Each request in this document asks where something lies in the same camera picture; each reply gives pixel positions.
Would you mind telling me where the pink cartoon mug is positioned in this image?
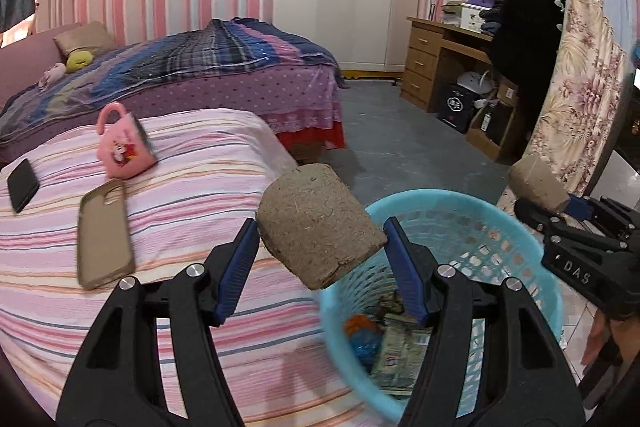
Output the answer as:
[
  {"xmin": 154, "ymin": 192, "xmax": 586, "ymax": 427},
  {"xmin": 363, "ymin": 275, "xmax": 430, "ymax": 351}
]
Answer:
[{"xmin": 96, "ymin": 103, "xmax": 159, "ymax": 180}]

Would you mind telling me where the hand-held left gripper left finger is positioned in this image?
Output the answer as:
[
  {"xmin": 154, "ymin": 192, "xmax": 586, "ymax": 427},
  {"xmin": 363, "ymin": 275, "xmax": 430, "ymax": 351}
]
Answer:
[{"xmin": 55, "ymin": 217, "xmax": 261, "ymax": 427}]

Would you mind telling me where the purple dotted bedspread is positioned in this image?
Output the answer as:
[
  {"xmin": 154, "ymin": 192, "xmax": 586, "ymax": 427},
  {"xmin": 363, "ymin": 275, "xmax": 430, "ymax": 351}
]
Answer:
[{"xmin": 0, "ymin": 67, "xmax": 346, "ymax": 168}]

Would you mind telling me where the green grey snack packet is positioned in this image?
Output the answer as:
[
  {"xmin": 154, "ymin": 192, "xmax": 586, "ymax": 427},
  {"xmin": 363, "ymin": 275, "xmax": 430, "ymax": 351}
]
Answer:
[{"xmin": 370, "ymin": 324, "xmax": 433, "ymax": 395}]

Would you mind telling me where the blue plastic bag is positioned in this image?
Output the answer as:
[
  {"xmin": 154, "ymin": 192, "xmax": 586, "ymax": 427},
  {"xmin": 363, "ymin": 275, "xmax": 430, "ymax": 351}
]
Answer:
[{"xmin": 350, "ymin": 332, "xmax": 383, "ymax": 370}]

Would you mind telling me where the mauve covered headboard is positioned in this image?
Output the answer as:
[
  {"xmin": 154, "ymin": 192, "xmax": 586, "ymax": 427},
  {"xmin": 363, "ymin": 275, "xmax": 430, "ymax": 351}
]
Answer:
[{"xmin": 0, "ymin": 23, "xmax": 83, "ymax": 108}]

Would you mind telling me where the black paper bag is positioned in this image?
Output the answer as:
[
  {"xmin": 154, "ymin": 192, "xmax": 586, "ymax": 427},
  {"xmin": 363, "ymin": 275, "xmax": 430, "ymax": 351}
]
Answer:
[{"xmin": 437, "ymin": 83, "xmax": 476, "ymax": 134}]

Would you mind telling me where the wooden desk with drawers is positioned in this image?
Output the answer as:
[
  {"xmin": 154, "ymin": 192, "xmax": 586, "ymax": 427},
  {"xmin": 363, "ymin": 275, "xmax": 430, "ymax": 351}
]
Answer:
[{"xmin": 400, "ymin": 17, "xmax": 531, "ymax": 162}]

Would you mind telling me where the pink plush toy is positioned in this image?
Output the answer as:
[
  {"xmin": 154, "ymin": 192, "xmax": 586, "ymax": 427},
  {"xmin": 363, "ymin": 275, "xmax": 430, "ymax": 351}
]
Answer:
[{"xmin": 39, "ymin": 62, "xmax": 67, "ymax": 88}]

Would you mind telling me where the black phone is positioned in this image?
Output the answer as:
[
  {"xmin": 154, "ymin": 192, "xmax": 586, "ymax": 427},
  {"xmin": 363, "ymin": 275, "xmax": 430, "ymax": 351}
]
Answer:
[{"xmin": 7, "ymin": 158, "xmax": 41, "ymax": 214}]

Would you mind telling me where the bed with plaid blanket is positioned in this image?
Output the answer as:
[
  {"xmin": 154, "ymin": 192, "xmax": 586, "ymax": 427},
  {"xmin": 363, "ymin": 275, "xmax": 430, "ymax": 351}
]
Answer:
[{"xmin": 0, "ymin": 18, "xmax": 337, "ymax": 142}]

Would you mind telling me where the pink striped blanket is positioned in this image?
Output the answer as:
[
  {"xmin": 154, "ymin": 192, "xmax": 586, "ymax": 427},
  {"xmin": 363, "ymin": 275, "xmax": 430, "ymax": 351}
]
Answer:
[{"xmin": 0, "ymin": 108, "xmax": 381, "ymax": 427}]

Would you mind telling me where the brown pillow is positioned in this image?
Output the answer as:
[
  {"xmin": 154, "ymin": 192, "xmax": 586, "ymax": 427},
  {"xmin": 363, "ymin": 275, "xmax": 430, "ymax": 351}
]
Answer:
[{"xmin": 53, "ymin": 21, "xmax": 117, "ymax": 58}]

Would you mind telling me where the beige phone case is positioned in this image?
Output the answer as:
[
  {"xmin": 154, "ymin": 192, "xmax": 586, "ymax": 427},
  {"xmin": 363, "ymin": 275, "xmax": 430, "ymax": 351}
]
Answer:
[{"xmin": 76, "ymin": 178, "xmax": 137, "ymax": 291}]

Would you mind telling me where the white round appliance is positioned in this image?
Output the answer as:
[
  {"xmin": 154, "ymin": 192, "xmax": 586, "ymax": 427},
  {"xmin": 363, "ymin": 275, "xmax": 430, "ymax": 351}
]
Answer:
[{"xmin": 457, "ymin": 71, "xmax": 496, "ymax": 96}]

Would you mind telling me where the yellow plush toy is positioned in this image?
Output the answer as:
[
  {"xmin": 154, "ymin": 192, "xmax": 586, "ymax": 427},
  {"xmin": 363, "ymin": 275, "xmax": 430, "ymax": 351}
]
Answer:
[{"xmin": 66, "ymin": 50, "xmax": 96, "ymax": 74}]

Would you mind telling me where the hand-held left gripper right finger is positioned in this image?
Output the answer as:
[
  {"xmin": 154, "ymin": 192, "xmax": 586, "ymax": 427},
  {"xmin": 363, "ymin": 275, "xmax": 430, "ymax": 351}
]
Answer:
[{"xmin": 382, "ymin": 216, "xmax": 586, "ymax": 427}]

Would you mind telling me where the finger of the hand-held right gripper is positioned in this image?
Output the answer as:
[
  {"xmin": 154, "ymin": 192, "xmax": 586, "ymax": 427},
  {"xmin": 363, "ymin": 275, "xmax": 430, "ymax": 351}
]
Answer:
[
  {"xmin": 514, "ymin": 197, "xmax": 571, "ymax": 236},
  {"xmin": 565, "ymin": 194, "xmax": 640, "ymax": 242}
]

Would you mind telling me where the orange plastic bag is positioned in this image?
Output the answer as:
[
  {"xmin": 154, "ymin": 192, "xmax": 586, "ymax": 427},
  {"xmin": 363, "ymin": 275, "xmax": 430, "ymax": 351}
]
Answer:
[{"xmin": 345, "ymin": 314, "xmax": 373, "ymax": 338}]

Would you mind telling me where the person's right hand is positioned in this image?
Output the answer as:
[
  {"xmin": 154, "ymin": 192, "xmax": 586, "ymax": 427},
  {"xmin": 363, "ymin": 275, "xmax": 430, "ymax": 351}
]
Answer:
[{"xmin": 581, "ymin": 307, "xmax": 626, "ymax": 368}]

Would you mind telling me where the floral curtain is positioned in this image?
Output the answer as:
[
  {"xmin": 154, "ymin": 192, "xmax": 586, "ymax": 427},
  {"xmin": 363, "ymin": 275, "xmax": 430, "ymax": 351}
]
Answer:
[{"xmin": 500, "ymin": 0, "xmax": 628, "ymax": 212}]

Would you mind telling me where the light blue plastic basket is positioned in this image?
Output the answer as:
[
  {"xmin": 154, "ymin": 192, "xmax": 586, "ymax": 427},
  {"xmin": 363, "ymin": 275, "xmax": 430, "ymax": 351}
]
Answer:
[{"xmin": 317, "ymin": 189, "xmax": 563, "ymax": 423}]

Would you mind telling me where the white storage box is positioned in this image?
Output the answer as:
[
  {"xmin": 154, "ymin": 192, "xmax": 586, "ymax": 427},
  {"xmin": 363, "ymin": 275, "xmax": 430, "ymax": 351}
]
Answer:
[{"xmin": 459, "ymin": 3, "xmax": 491, "ymax": 32}]

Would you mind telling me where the black coat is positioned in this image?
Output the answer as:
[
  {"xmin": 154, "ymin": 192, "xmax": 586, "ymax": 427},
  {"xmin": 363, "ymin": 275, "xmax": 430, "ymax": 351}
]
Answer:
[{"xmin": 487, "ymin": 0, "xmax": 571, "ymax": 142}]

